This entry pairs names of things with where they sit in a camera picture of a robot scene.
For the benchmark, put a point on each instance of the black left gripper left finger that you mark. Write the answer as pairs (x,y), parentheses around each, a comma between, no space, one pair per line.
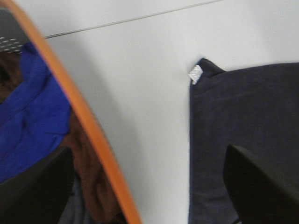
(39,194)

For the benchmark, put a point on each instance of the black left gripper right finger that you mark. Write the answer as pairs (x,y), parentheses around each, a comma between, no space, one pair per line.
(259,193)

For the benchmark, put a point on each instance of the dark navy towel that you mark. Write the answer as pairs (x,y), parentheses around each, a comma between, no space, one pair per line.
(256,108)

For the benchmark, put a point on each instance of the brown towel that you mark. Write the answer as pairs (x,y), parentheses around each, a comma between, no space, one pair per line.
(98,194)

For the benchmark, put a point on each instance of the blue towel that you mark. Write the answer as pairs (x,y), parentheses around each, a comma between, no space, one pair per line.
(34,118)

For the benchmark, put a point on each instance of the grey basket with orange rim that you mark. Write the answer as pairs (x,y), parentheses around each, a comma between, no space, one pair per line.
(16,29)

